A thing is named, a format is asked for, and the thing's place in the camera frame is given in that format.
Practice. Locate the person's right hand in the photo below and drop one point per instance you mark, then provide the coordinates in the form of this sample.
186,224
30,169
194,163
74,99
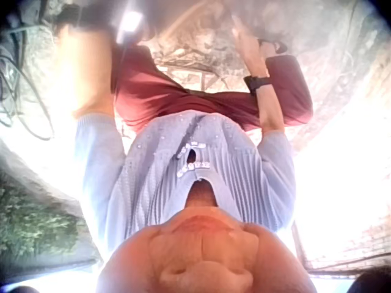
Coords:
252,56

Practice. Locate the black wrist band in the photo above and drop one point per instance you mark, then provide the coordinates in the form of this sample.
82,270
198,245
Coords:
258,82

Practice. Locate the person's legs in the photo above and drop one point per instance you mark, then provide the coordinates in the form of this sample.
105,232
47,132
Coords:
183,97

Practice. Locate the green plants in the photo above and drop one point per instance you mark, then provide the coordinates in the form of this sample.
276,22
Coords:
33,222

